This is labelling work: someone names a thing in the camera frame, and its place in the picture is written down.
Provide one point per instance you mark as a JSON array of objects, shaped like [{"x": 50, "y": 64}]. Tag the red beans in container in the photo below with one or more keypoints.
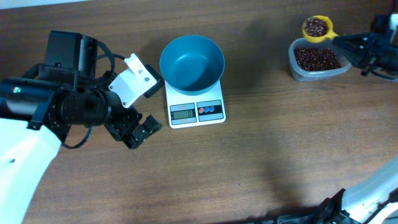
[{"x": 316, "y": 59}]

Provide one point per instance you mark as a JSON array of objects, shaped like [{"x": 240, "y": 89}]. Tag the clear plastic container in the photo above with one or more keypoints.
[{"x": 304, "y": 76}]

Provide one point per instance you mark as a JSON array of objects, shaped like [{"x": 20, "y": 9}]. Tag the yellow measuring scoop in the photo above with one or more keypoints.
[{"x": 330, "y": 35}]

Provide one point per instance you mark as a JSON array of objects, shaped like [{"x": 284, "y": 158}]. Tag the white digital kitchen scale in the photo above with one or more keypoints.
[{"x": 188, "y": 111}]

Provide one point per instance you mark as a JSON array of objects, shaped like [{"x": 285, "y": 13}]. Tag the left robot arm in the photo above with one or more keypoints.
[{"x": 39, "y": 108}]

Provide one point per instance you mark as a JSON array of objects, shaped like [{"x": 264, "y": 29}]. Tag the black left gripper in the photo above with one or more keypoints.
[{"x": 125, "y": 125}]

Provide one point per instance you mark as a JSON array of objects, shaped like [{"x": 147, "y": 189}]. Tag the teal bowl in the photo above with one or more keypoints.
[{"x": 192, "y": 64}]

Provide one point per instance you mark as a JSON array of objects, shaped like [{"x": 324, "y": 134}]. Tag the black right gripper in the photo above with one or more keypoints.
[{"x": 374, "y": 50}]

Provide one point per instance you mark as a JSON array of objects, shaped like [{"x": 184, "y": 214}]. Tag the red beans in scoop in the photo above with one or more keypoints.
[{"x": 315, "y": 27}]

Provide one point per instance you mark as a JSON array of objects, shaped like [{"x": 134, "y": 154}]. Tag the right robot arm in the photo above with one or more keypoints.
[{"x": 371, "y": 201}]

